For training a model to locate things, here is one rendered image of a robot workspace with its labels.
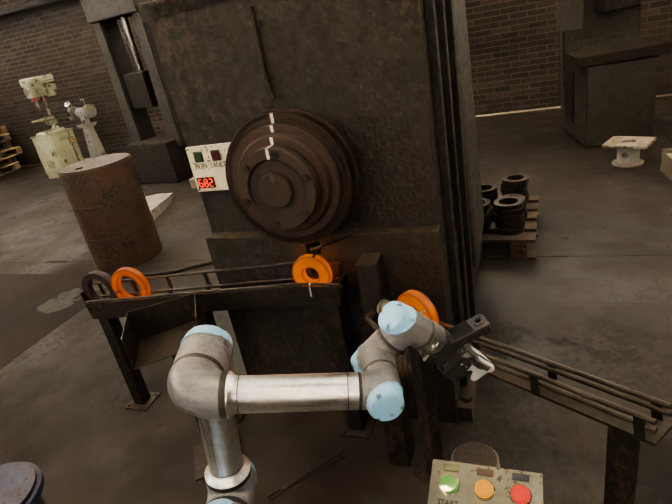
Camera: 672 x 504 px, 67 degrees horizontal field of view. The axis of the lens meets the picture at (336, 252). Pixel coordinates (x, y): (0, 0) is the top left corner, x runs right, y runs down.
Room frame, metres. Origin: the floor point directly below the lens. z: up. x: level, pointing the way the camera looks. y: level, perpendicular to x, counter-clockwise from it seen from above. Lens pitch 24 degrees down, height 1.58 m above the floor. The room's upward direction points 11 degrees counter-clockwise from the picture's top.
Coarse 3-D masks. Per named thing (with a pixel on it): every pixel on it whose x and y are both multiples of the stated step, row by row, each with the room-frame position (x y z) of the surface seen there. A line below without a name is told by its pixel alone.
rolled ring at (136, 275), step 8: (120, 272) 2.09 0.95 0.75; (128, 272) 2.08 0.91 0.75; (136, 272) 2.08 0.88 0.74; (112, 280) 2.11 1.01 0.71; (120, 280) 2.13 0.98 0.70; (136, 280) 2.07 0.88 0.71; (144, 280) 2.07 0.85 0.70; (112, 288) 2.12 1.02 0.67; (120, 288) 2.12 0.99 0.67; (144, 288) 2.06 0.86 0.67; (120, 296) 2.11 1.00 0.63; (128, 296) 2.11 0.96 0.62
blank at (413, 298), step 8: (400, 296) 1.41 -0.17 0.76; (408, 296) 1.38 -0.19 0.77; (416, 296) 1.35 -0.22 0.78; (424, 296) 1.35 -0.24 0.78; (408, 304) 1.38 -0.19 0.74; (416, 304) 1.35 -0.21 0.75; (424, 304) 1.33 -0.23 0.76; (432, 304) 1.33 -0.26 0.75; (424, 312) 1.32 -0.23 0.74; (432, 312) 1.32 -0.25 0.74
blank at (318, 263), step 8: (304, 256) 1.74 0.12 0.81; (296, 264) 1.75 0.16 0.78; (304, 264) 1.74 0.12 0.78; (312, 264) 1.72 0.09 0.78; (320, 264) 1.71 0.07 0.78; (328, 264) 1.73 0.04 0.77; (296, 272) 1.75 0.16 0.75; (304, 272) 1.76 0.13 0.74; (320, 272) 1.71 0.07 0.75; (328, 272) 1.70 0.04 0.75; (296, 280) 1.76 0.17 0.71; (304, 280) 1.74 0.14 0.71; (312, 280) 1.75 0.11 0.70; (320, 280) 1.71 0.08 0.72; (328, 280) 1.70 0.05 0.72
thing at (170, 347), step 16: (160, 304) 1.78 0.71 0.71; (176, 304) 1.79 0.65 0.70; (192, 304) 1.80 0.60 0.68; (128, 320) 1.72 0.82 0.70; (144, 320) 1.76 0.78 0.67; (160, 320) 1.78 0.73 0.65; (176, 320) 1.79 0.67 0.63; (192, 320) 1.80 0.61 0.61; (128, 336) 1.64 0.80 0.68; (144, 336) 1.76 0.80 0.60; (160, 336) 1.74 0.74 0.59; (176, 336) 1.71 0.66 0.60; (128, 352) 1.57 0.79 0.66; (144, 352) 1.66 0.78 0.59; (160, 352) 1.63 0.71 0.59; (176, 352) 1.60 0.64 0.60
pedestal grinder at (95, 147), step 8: (64, 104) 9.69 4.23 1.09; (80, 104) 9.50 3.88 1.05; (88, 104) 9.60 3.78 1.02; (72, 112) 9.71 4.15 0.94; (80, 112) 9.61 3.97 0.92; (88, 112) 9.54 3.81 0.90; (96, 112) 9.70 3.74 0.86; (88, 120) 9.69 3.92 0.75; (80, 128) 9.63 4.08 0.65; (88, 128) 9.61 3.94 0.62; (96, 128) 9.80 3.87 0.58; (88, 136) 9.62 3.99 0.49; (96, 136) 9.70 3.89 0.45; (88, 144) 9.63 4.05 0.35; (96, 144) 9.63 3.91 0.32; (96, 152) 9.58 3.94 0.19; (104, 152) 9.72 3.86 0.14
